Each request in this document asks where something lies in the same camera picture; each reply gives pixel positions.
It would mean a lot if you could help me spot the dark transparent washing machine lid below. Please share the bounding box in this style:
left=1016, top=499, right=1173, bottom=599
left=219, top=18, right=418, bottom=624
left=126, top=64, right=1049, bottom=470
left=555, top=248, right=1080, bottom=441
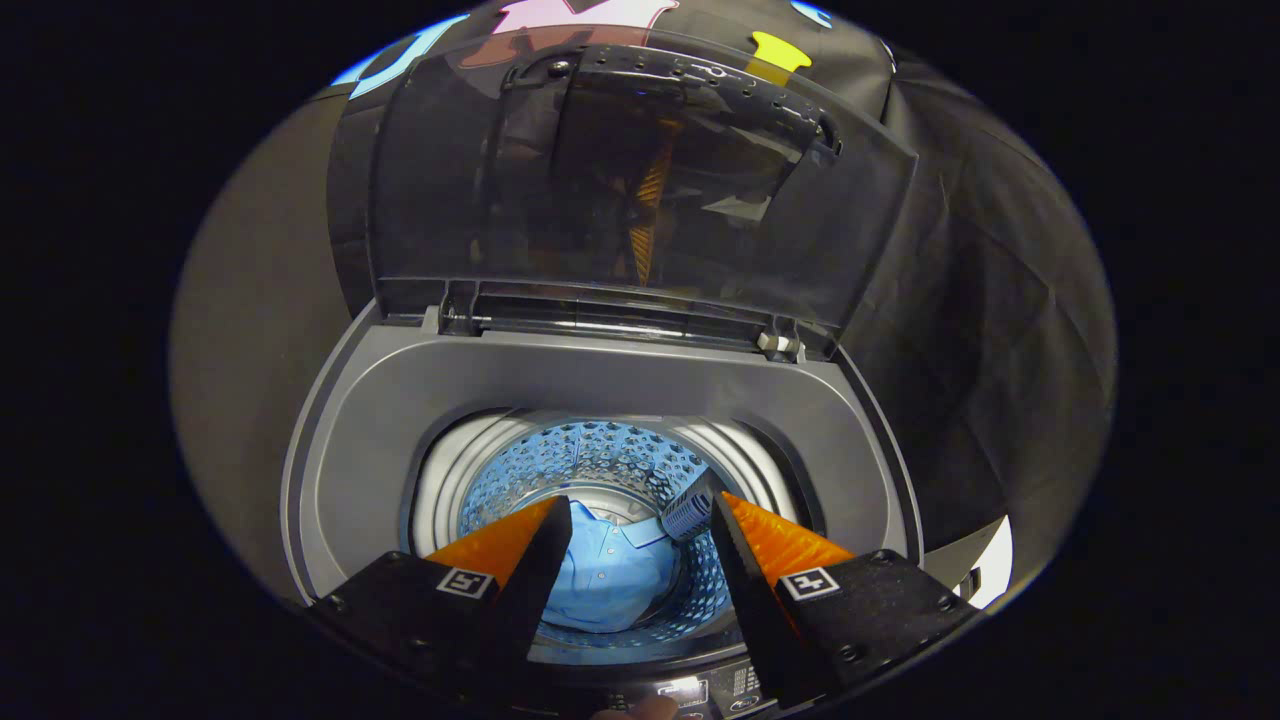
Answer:
left=328, top=25, right=919, bottom=361

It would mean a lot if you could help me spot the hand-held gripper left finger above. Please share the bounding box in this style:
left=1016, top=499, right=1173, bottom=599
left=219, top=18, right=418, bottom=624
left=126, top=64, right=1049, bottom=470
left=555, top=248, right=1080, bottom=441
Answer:
left=310, top=495, right=574, bottom=701

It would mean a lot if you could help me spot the light blue polo shirt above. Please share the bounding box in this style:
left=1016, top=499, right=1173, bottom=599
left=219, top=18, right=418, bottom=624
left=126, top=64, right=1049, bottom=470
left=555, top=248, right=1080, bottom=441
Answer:
left=545, top=500, right=683, bottom=634

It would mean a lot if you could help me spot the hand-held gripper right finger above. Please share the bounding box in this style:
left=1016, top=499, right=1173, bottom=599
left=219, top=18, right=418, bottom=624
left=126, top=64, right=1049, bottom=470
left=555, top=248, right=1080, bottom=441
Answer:
left=708, top=488, right=981, bottom=706

